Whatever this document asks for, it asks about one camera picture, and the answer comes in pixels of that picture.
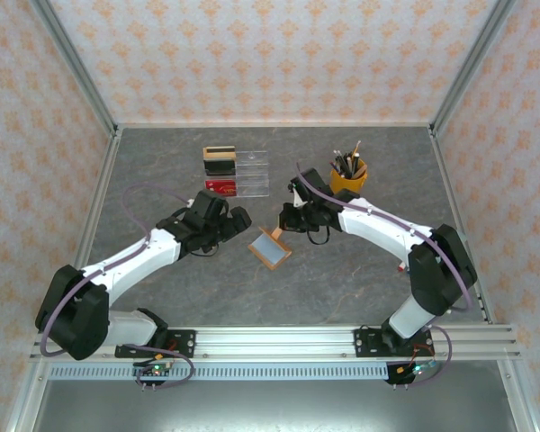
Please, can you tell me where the orange leather card holder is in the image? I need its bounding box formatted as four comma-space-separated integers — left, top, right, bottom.
247, 226, 293, 272

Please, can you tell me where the black card stack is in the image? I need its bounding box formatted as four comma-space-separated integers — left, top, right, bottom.
203, 159, 238, 178

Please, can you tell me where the clear acrylic card organizer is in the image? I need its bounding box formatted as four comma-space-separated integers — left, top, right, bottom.
202, 146, 272, 200

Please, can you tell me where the yellow pencil cup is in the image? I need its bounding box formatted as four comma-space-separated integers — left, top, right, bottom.
328, 157, 370, 195

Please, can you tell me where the small circuit board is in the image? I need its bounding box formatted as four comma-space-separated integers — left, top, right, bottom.
132, 359, 177, 392
385, 358, 438, 392

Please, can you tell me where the grey metal panel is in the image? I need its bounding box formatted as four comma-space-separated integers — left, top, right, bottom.
31, 380, 518, 432

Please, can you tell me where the thin black camera cable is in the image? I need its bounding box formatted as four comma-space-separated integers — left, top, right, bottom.
308, 224, 332, 247
188, 242, 221, 259

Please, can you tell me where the aluminium frame rail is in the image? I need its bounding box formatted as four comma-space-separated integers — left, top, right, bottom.
115, 120, 434, 130
429, 127, 496, 325
71, 128, 122, 271

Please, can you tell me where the wide aluminium mounting rail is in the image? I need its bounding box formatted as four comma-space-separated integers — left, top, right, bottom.
29, 324, 522, 363

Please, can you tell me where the slotted grey cable duct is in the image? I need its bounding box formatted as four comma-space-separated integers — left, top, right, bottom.
48, 363, 392, 383

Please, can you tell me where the aluminium frame post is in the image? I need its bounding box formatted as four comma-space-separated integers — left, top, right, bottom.
29, 0, 121, 136
497, 359, 536, 432
430, 0, 522, 136
6, 359, 50, 432

